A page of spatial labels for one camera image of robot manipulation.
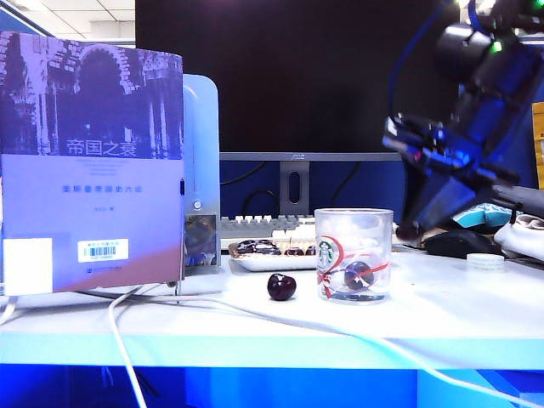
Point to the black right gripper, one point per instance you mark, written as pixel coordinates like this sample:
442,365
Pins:
480,132

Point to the dark red cherry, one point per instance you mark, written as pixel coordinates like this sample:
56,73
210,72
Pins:
281,287
404,232

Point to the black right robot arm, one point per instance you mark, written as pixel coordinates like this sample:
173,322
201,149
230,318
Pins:
472,47

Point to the clear logo glass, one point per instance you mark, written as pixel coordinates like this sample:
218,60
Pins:
374,238

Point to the dark cherry inside glass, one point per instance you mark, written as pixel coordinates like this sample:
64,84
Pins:
359,275

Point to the dark cherry on plate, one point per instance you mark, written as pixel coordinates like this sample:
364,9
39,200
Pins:
311,251
255,247
294,252

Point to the black computer mouse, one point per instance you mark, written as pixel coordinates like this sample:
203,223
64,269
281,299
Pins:
459,244

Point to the teal white package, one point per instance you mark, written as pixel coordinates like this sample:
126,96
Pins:
484,212

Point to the white round lid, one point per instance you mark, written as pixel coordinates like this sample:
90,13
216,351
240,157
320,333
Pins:
484,260

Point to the dark grey pouch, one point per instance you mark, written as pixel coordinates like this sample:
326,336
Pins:
520,197

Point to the white cloth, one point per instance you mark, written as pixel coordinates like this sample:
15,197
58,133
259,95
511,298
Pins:
523,242

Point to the grey monitor stand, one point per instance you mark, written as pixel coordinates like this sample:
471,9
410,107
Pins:
294,187

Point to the white plate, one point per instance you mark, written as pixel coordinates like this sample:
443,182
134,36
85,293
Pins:
272,263

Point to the white grey keyboard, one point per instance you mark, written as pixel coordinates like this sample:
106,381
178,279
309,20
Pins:
255,225

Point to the black computer monitor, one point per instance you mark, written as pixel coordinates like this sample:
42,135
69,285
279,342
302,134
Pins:
297,76

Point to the metal book stand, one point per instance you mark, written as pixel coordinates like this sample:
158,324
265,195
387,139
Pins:
175,288

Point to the purple cover book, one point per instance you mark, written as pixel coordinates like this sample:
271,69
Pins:
93,221

